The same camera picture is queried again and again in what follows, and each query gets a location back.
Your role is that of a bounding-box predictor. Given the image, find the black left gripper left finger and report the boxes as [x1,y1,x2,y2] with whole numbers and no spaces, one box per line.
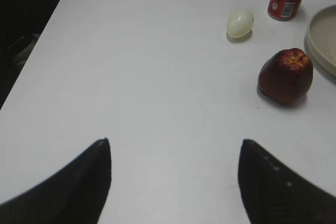
[1,138,111,223]

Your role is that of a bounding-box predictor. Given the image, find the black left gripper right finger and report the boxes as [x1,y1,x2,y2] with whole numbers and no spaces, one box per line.
[238,139,335,223]

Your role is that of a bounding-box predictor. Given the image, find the dark red apple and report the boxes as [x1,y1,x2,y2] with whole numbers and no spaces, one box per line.
[258,48,313,105]

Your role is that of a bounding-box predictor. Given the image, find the beige round plate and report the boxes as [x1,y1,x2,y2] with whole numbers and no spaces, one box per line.
[306,5,335,77]

